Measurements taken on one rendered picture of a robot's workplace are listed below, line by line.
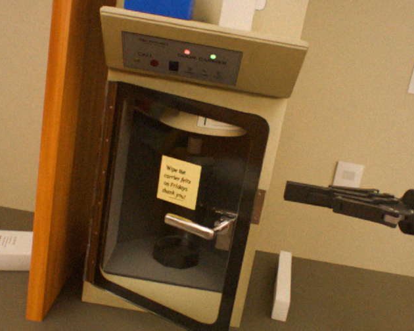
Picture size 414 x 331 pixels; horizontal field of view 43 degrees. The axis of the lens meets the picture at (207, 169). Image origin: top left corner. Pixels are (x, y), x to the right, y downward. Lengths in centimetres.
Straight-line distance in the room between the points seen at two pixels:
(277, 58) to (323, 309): 63
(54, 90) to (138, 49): 15
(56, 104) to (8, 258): 42
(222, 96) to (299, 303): 54
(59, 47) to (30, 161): 67
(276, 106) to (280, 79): 8
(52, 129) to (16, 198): 67
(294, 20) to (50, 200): 52
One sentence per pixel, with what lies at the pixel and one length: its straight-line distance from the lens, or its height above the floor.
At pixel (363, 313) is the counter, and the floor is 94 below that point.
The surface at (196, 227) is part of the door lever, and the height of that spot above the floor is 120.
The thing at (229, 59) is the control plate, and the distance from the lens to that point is 86.
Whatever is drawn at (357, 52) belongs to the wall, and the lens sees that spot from 141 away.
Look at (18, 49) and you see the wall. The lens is 147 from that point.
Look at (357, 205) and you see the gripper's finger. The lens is 85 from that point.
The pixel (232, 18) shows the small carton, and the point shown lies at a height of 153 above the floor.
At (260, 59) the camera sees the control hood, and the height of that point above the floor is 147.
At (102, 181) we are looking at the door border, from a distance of 99.
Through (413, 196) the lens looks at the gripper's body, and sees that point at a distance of 91.
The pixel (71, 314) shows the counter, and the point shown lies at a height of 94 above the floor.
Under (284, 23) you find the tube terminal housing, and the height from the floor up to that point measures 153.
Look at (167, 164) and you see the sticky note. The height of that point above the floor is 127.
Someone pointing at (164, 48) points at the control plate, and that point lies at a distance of 87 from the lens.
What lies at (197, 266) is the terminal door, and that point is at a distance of 92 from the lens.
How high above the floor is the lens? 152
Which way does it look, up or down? 16 degrees down
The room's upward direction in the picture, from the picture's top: 10 degrees clockwise
